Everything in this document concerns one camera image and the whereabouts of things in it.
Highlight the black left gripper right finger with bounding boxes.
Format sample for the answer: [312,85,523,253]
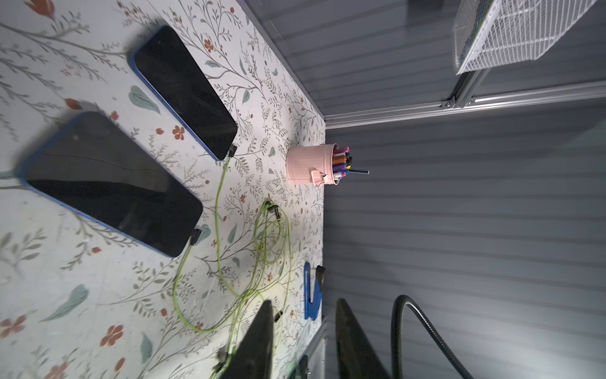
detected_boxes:
[336,298,391,379]

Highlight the green earphone cable plug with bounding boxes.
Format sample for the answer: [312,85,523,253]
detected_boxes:
[214,144,294,304]

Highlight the pink pen bucket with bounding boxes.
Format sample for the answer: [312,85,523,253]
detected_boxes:
[286,144,337,187]

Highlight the green earphone cable coil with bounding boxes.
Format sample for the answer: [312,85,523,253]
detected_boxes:
[207,198,295,379]

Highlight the blue clip holder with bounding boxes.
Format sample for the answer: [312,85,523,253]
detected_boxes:
[303,262,325,321]

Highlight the colourful markers in bucket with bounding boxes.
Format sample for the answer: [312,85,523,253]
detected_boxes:
[332,146,370,184]

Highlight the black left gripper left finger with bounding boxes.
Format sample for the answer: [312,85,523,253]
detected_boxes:
[221,300,275,379]

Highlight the white wire mesh basket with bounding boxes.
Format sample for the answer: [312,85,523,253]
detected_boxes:
[451,0,596,75]

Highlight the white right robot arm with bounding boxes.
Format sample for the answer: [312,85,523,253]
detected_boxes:
[391,295,473,378]

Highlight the black smartphone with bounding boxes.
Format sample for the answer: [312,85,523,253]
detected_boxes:
[17,111,204,257]

